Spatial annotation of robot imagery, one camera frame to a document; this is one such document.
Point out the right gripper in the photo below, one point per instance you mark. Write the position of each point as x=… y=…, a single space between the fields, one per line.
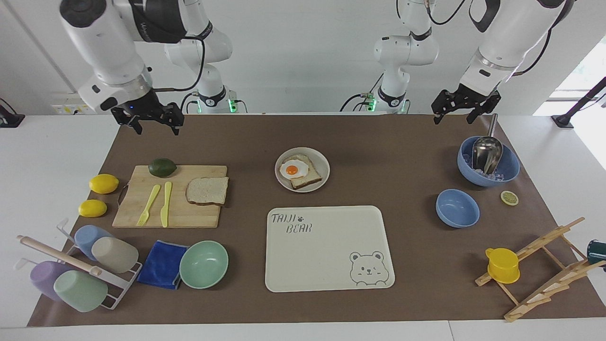
x=142 y=105

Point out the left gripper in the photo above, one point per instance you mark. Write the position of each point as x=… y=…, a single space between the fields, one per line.
x=478 y=93

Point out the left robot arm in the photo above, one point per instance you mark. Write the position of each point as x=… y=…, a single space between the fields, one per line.
x=511 y=33

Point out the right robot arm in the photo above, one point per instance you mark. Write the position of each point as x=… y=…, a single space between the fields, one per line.
x=104 y=42

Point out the round grey plate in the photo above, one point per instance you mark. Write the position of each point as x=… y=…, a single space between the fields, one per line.
x=319 y=161

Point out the green avocado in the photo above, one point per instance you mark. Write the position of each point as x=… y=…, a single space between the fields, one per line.
x=162 y=167

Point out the metal scoop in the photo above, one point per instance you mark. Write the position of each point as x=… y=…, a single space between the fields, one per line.
x=487 y=151

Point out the large blue bowl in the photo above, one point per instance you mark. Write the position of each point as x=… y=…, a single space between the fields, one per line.
x=511 y=166

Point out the yellow lemon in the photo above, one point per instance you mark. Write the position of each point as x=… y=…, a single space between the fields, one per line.
x=104 y=183
x=93 y=208

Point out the yellow-green plastic knife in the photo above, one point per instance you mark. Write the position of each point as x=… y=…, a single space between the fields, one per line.
x=165 y=203

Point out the yellow-green plastic fork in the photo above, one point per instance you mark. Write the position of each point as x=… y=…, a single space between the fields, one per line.
x=148 y=204

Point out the white power strip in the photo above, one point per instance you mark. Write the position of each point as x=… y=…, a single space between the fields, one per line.
x=71 y=108

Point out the plain bread slice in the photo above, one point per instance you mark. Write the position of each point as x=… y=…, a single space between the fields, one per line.
x=206 y=191

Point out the lemon slice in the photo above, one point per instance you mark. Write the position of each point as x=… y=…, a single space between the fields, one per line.
x=509 y=198

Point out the small blue bowl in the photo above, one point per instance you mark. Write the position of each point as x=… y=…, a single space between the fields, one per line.
x=457 y=208

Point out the wooden cutting board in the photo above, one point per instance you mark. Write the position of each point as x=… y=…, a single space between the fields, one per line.
x=199 y=215

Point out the black stand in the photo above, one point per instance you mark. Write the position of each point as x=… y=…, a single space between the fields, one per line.
x=9 y=117
x=575 y=108

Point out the light blue cup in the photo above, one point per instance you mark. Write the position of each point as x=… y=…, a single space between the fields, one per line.
x=85 y=237

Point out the beige cup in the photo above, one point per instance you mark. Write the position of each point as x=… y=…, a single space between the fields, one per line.
x=116 y=255

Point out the blue cloth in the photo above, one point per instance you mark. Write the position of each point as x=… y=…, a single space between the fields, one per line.
x=161 y=265

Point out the fried egg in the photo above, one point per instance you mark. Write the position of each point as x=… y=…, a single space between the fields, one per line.
x=293 y=169

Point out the light green bowl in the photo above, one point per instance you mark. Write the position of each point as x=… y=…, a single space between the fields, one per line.
x=203 y=265

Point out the toasted bread slice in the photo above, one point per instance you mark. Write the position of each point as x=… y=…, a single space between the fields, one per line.
x=310 y=176

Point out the light green cup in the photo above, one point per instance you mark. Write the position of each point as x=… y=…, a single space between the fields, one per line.
x=80 y=291

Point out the purple cup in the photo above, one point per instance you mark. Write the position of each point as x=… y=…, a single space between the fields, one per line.
x=45 y=279

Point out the dark green cup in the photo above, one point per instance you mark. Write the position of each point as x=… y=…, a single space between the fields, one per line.
x=597 y=252

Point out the wooden dish rack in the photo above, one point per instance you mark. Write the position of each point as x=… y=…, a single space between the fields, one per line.
x=549 y=284

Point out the cream tray with bear print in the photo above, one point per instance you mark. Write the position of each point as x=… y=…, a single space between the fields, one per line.
x=322 y=251

